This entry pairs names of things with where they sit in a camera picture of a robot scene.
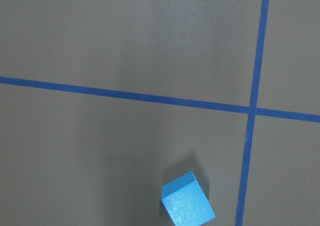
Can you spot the blue wooden block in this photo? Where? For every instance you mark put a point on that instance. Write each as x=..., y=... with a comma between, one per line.
x=186, y=202

